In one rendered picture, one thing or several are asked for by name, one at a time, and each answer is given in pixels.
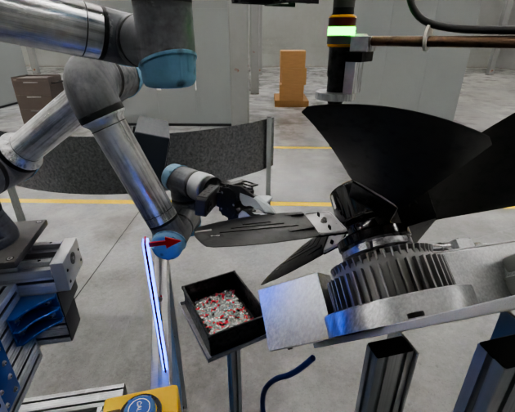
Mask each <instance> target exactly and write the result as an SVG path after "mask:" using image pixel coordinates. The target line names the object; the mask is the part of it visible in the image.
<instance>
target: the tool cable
mask: <svg viewBox="0 0 515 412"><path fill-rule="evenodd" d="M406 1H407V4H408V7H409V9H410V12H411V13H412V15H413V17H414V18H415V19H416V20H417V21H418V22H420V23H421V24H423V25H425V26H427V27H426V29H425V31H424V35H423V45H422V48H423V51H424V52H426V51H427V50H428V48H429V47H427V40H428V36H432V32H433V29H437V30H442V31H446V32H453V33H462V34H515V26H490V25H455V24H448V23H443V22H440V21H436V20H432V19H429V18H427V17H426V16H425V15H423V14H422V13H421V12H420V10H419V9H418V8H417V6H416V4H415V1H414V0H406Z"/></svg>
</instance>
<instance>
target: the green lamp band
mask: <svg viewBox="0 0 515 412"><path fill-rule="evenodd" d="M355 33H356V27H328V35H355Z"/></svg>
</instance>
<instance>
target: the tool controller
mask: <svg viewBox="0 0 515 412"><path fill-rule="evenodd" d="M132 132H133V133H134V136H135V138H136V139H137V141H138V143H139V145H140V147H141V148H142V150H143V152H144V154H145V156H146V158H147V159H148V161H149V163H150V165H151V167H152V168H153V170H154V172H155V174H156V176H157V178H158V179H159V181H160V183H161V185H162V186H163V184H162V182H161V176H162V173H163V171H164V169H165V168H166V167H167V162H168V152H169V149H170V145H171V142H170V134H169V126H168V121H164V120H160V119H153V118H149V117H145V116H139V117H138V120H137V125H136V126H133V130H132Z"/></svg>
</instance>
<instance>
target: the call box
mask: <svg viewBox="0 0 515 412"><path fill-rule="evenodd" d="M137 396H151V398H152V399H153V400H154V403H155V407H156V411H155V412H181V402H180V397H179V391H178V387H177V385H171V386H167V387H160V388H156V389H151V390H147V391H143V392H136V393H132V394H127V395H124V396H117V397H112V398H108V399H106V400H105V403H104V408H103V412H107V411H111V410H118V409H120V410H121V412H124V408H125V406H126V405H127V403H128V400H132V399H133V398H135V397H137Z"/></svg>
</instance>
